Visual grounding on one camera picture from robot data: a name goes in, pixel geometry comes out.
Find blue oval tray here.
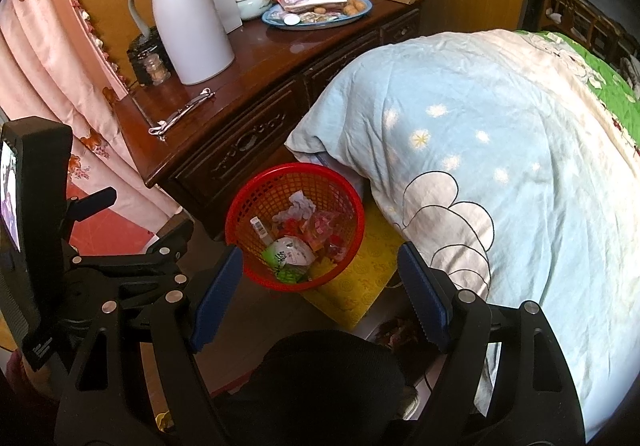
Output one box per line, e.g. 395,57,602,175
261,0,373,30

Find person's black-clothed leg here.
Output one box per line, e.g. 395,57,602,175
215,331,416,446

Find green snack packet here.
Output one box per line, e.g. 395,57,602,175
260,236,316,283

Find dark wooden dresser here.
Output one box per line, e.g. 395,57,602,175
114,0,421,242

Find small white lidded bowl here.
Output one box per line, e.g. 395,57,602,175
235,0,273,21

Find printed green and white quilt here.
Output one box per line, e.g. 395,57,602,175
285,29,640,442

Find white thermos jug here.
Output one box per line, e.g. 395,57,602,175
129,0,236,86

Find metal hair clip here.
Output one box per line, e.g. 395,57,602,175
148,89,217,139

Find round brown snacks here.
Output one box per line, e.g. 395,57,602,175
312,0,368,18

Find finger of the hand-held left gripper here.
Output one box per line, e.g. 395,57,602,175
75,261,193,322
67,217,196,272

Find yellow patterned mat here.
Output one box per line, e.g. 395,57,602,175
300,211,406,332

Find clear plastic wrapper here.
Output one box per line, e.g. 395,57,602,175
305,211,346,257

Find dark wooden chair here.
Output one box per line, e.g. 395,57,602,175
537,0,626,62

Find small glass jar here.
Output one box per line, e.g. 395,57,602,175
142,53,172,87

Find white square cup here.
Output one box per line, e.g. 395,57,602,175
210,0,244,34

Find pink printed curtain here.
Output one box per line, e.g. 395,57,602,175
0,0,183,252

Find red plastic mesh basket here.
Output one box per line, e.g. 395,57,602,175
225,163,366,292

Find red snack bag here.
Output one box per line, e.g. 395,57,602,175
272,219,308,239

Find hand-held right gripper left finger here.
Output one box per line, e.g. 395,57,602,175
54,245,244,446

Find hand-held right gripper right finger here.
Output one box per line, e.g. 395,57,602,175
397,242,586,446

